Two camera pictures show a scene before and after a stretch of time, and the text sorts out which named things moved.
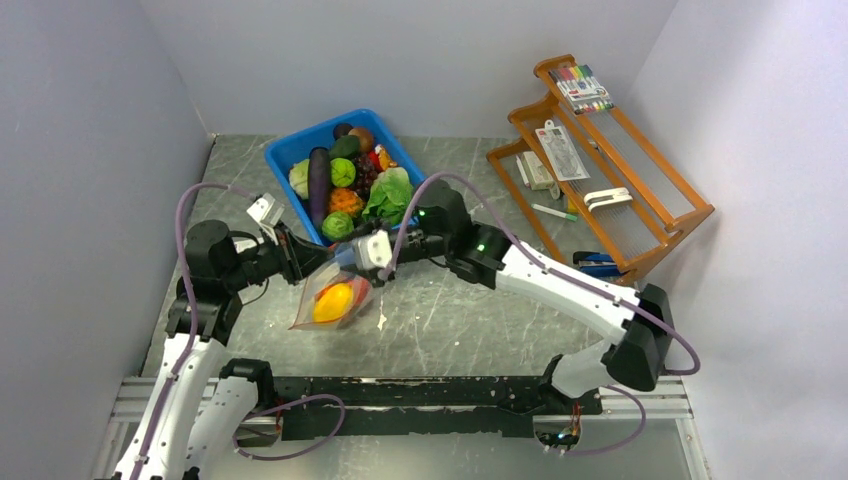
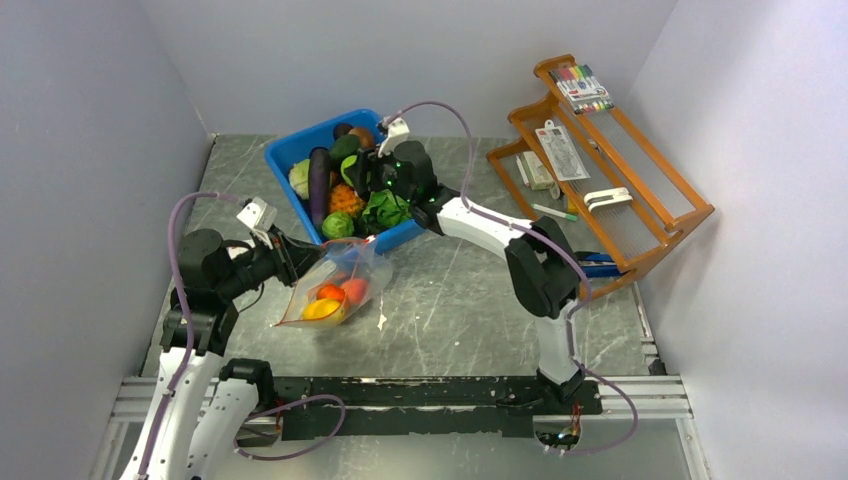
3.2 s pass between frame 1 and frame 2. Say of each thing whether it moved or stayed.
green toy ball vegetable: moved
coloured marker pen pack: stayed
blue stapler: stayed
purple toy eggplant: stayed
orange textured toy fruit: stayed
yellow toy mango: moved
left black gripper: stayed
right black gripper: moved
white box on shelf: stayed
